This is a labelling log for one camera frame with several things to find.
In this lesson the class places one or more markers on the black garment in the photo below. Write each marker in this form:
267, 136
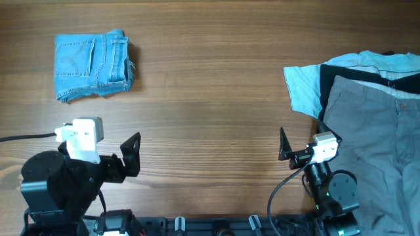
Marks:
408, 84

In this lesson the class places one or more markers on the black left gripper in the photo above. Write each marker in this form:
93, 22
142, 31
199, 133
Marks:
132, 160

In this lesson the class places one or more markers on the light blue t-shirt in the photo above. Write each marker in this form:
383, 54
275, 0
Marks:
309, 86

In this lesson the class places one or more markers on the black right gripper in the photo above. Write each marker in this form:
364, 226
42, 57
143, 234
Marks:
299, 157

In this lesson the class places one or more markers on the grey trousers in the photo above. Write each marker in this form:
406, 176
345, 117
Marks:
380, 146

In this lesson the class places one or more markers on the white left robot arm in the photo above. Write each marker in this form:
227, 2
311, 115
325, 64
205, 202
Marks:
59, 190

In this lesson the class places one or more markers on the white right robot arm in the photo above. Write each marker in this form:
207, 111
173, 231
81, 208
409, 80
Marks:
334, 192

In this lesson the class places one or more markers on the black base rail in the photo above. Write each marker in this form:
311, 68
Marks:
304, 224

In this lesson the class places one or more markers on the light blue denim jeans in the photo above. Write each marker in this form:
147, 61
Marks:
91, 64

